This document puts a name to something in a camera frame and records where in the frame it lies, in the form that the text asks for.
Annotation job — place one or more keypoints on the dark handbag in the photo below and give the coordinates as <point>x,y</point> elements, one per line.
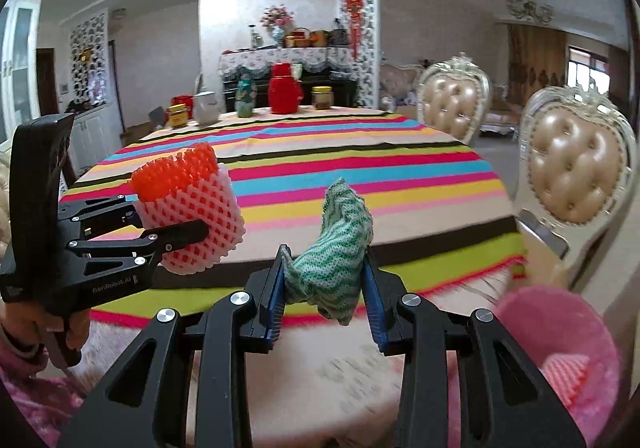
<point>339,33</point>

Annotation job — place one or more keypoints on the dark piano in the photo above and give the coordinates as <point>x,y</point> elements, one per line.
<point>345,93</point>

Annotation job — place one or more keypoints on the person's left hand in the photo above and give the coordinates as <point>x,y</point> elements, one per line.
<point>78,330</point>

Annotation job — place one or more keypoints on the pink orange foam fruit net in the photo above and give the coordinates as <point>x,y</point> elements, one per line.
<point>562,378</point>
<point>200,208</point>

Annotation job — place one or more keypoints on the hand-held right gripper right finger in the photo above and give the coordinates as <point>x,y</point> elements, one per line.
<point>372,293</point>

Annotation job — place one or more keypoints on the striped colourful tablecloth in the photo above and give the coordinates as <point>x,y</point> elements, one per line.
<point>350,163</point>

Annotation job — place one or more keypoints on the pink plastic bin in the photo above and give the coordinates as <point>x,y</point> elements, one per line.
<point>575,328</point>

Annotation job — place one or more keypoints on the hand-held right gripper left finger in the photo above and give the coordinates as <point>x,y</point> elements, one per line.
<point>276,288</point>

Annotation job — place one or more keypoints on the white kettle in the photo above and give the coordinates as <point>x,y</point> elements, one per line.
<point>206,109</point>

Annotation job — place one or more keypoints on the white low cabinet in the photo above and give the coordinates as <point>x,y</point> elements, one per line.
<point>95,133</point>

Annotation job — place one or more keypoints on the orange bag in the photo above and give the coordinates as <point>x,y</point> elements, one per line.
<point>320,38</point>

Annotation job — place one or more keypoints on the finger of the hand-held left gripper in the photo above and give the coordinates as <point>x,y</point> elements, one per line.
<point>100,215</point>
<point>175,235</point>

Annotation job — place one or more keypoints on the red gift boxes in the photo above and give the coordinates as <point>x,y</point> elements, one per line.
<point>182,100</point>

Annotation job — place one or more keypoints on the brown curtain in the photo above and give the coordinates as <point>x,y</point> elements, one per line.
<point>535,63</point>

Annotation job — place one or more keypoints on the chandelier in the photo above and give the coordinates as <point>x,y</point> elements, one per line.
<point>529,8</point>

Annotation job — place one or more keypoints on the white lattice screen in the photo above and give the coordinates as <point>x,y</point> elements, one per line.
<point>370,28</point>

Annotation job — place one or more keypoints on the window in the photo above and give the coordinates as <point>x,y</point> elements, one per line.
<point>587,71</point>

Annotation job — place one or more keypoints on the yellow labelled jar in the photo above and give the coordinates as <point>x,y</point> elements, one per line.
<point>178,117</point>

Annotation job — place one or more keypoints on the red thermos jug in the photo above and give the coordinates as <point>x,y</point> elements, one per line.
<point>284,91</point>

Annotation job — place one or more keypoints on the pink flowers in vase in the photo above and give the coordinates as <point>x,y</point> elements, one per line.
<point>277,21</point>

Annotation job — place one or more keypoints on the red knot wall ornament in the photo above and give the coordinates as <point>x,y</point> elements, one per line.
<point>354,8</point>

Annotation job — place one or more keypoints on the glass jar with yellow lid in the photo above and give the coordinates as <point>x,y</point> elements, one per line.
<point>322,98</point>

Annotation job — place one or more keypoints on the ornate white sofa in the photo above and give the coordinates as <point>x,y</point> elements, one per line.
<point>400,83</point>

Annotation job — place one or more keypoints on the white lace cloth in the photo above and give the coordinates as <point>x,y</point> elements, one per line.
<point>260,59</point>

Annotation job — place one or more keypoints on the beige tufted ornate chair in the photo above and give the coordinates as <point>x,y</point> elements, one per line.
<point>452,101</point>
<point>575,168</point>

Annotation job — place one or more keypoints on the woven basket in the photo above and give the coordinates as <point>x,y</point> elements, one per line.
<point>299,38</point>

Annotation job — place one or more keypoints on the green snack bag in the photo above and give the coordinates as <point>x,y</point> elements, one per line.
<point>245,96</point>

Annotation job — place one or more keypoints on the person's left forearm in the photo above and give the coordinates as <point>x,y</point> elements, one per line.
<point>35,388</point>

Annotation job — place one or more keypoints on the green patterned cloth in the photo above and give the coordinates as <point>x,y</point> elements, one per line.
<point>330,258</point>

